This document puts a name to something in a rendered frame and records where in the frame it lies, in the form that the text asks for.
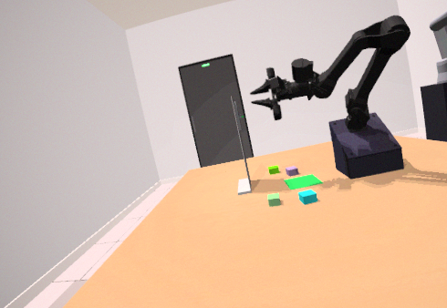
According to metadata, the green square marking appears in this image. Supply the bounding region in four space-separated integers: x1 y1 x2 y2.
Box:
284 174 324 190

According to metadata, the teal cube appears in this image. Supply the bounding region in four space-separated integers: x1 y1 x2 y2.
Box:
298 190 317 205

